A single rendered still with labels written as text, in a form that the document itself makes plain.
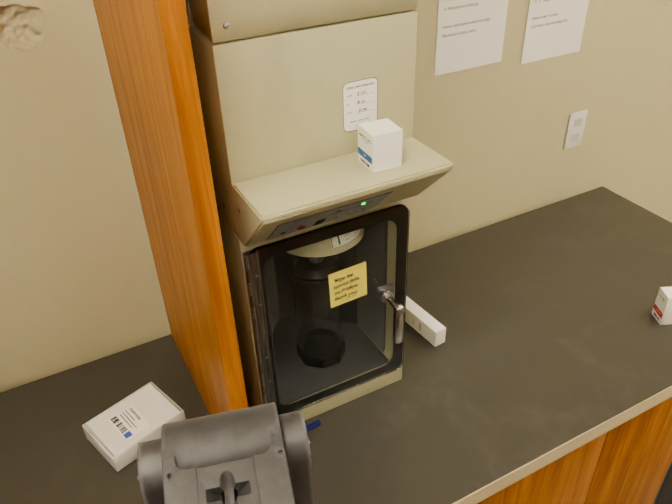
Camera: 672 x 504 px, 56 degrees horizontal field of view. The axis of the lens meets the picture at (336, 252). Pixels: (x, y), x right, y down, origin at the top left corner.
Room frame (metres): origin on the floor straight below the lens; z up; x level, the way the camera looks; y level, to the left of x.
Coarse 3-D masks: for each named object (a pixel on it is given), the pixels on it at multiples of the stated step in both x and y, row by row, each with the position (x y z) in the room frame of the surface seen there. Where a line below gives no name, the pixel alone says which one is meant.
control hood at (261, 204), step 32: (352, 160) 0.88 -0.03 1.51; (416, 160) 0.88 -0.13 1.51; (448, 160) 0.87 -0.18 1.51; (256, 192) 0.79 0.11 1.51; (288, 192) 0.79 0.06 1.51; (320, 192) 0.79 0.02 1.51; (352, 192) 0.79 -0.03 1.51; (384, 192) 0.83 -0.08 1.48; (416, 192) 0.92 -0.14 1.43; (256, 224) 0.74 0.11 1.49; (320, 224) 0.86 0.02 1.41
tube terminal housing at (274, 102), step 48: (192, 48) 0.91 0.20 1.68; (240, 48) 0.84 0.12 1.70; (288, 48) 0.87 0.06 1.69; (336, 48) 0.90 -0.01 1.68; (384, 48) 0.94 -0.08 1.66; (240, 96) 0.84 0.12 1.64; (288, 96) 0.87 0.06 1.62; (336, 96) 0.90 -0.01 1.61; (384, 96) 0.94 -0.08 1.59; (240, 144) 0.83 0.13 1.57; (288, 144) 0.87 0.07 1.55; (336, 144) 0.90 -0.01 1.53; (240, 288) 0.85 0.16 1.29; (240, 336) 0.89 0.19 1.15; (384, 384) 0.95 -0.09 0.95
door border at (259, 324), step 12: (252, 264) 0.82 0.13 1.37; (252, 276) 0.82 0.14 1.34; (252, 288) 0.81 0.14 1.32; (252, 300) 0.81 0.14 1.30; (264, 312) 0.82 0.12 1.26; (264, 324) 0.82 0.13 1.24; (264, 336) 0.82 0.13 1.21; (264, 348) 0.82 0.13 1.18; (264, 360) 0.82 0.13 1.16; (264, 372) 0.82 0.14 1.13
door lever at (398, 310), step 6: (384, 294) 0.93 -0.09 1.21; (390, 294) 0.93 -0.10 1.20; (384, 300) 0.93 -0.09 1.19; (390, 300) 0.91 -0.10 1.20; (396, 306) 0.89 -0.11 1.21; (402, 306) 0.89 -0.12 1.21; (396, 312) 0.89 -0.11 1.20; (402, 312) 0.89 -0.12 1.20; (396, 318) 0.89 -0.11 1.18; (402, 318) 0.89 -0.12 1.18; (396, 324) 0.89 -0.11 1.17; (402, 324) 0.89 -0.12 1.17; (396, 330) 0.89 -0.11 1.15; (402, 330) 0.89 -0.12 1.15; (396, 336) 0.89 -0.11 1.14; (402, 336) 0.89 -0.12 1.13; (396, 342) 0.89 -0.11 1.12
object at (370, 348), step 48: (288, 240) 0.85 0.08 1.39; (336, 240) 0.89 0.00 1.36; (384, 240) 0.93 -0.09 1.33; (288, 288) 0.84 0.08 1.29; (384, 288) 0.93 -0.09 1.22; (288, 336) 0.84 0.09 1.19; (336, 336) 0.88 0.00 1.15; (384, 336) 0.93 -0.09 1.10; (288, 384) 0.84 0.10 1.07; (336, 384) 0.88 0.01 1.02
